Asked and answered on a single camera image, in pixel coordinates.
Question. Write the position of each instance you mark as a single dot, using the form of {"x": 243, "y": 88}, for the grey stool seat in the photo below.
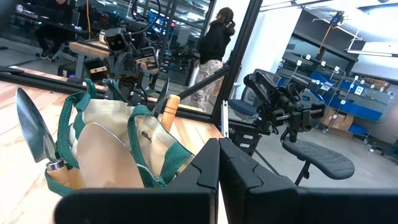
{"x": 320, "y": 158}

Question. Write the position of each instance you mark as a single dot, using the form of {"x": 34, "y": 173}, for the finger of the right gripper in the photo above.
{"x": 294, "y": 123}
{"x": 307, "y": 119}

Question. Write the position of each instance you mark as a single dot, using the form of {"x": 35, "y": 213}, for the ceiling light fixture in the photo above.
{"x": 373, "y": 49}

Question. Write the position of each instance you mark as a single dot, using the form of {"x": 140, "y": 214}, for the grey office chair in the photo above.
{"x": 245, "y": 105}

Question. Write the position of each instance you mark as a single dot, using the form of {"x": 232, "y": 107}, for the white metal bracket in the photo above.
{"x": 224, "y": 118}

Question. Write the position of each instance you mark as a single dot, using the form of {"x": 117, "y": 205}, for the person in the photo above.
{"x": 214, "y": 43}
{"x": 53, "y": 28}

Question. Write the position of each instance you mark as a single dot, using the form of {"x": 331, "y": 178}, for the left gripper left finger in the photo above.
{"x": 155, "y": 205}

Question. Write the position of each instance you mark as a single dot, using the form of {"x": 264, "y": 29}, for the background wooden table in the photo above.
{"x": 87, "y": 49}

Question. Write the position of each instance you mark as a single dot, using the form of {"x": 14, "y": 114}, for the background computer monitors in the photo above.
{"x": 158, "y": 21}

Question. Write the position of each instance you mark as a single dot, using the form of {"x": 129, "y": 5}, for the black box white labels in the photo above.
{"x": 245, "y": 141}

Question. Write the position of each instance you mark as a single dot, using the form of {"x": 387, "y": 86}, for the canvas gardening bag green trim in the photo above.
{"x": 155, "y": 140}

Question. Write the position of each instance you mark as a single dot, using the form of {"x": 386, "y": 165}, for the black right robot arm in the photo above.
{"x": 259, "y": 84}

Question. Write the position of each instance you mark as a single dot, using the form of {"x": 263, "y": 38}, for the shelving with blue bins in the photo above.
{"x": 351, "y": 99}

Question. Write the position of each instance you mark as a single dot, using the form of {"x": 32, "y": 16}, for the cardboard box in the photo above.
{"x": 337, "y": 119}

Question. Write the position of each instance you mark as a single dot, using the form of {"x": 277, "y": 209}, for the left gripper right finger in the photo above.
{"x": 295, "y": 205}

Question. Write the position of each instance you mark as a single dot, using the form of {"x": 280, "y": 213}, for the background robot arm with camera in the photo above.
{"x": 124, "y": 59}

